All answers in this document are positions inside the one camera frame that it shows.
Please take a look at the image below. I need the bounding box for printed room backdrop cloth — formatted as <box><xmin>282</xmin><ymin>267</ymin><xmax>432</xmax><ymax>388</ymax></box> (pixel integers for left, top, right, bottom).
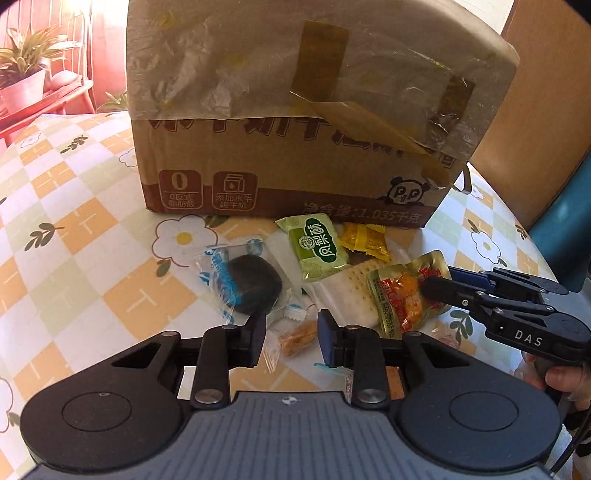
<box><xmin>1</xmin><ymin>1</ymin><xmax>128</xmax><ymax>147</ymax></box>

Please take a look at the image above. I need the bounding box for cardboard box with plastic liner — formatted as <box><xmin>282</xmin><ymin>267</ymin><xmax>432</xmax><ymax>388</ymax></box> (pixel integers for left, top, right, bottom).
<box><xmin>126</xmin><ymin>1</ymin><xmax>519</xmax><ymax>228</ymax></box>

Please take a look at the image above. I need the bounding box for green pineapple cake packet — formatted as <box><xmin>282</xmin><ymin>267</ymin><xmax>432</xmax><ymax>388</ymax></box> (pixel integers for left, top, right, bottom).
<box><xmin>276</xmin><ymin>213</ymin><xmax>349</xmax><ymax>282</ymax></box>

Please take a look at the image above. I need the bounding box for wooden headboard panel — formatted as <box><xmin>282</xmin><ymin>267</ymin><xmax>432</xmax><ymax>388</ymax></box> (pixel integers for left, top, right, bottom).
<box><xmin>472</xmin><ymin>1</ymin><xmax>590</xmax><ymax>227</ymax></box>

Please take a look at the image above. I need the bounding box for checkered floral tablecloth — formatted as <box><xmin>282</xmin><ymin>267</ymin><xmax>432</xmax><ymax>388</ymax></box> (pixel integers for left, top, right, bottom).
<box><xmin>1</xmin><ymin>113</ymin><xmax>554</xmax><ymax>479</ymax></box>

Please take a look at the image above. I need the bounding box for cracker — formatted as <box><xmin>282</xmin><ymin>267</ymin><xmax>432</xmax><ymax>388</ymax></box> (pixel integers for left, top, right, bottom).
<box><xmin>304</xmin><ymin>259</ymin><xmax>384</xmax><ymax>328</ymax></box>

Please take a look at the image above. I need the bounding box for small brown snack in wrapper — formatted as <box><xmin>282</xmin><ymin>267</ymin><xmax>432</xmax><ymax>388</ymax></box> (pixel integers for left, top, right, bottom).
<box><xmin>262</xmin><ymin>318</ymin><xmax>318</xmax><ymax>373</ymax></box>

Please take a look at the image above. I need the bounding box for black cookie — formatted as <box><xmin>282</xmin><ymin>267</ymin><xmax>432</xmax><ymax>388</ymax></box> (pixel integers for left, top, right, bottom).
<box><xmin>195</xmin><ymin>237</ymin><xmax>307</xmax><ymax>325</ymax></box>

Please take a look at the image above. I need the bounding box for small yellow candy packet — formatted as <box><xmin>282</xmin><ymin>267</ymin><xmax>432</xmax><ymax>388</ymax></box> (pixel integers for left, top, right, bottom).
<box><xmin>339</xmin><ymin>222</ymin><xmax>391</xmax><ymax>262</ymax></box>

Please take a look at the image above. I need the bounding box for person's right hand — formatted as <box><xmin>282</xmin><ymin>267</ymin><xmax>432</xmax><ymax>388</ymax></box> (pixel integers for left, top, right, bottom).
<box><xmin>516</xmin><ymin>353</ymin><xmax>590</xmax><ymax>411</ymax></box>

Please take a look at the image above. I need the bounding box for red spicy snack packet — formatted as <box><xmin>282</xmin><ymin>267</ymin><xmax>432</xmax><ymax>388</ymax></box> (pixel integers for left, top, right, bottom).
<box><xmin>368</xmin><ymin>250</ymin><xmax>451</xmax><ymax>339</ymax></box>

